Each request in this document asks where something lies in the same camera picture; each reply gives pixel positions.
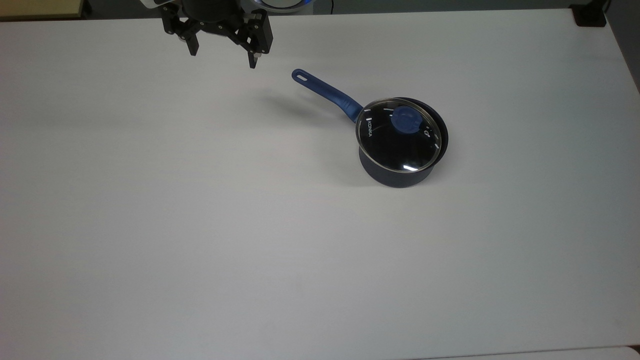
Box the glass lid with blue knob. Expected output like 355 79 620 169
355 97 444 175

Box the black table clamp block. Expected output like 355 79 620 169
570 2 609 28

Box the dark blue saucepan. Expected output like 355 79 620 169
291 68 450 190

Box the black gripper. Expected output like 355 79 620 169
159 0 274 70

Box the light wooden board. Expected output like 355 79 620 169
0 0 85 21

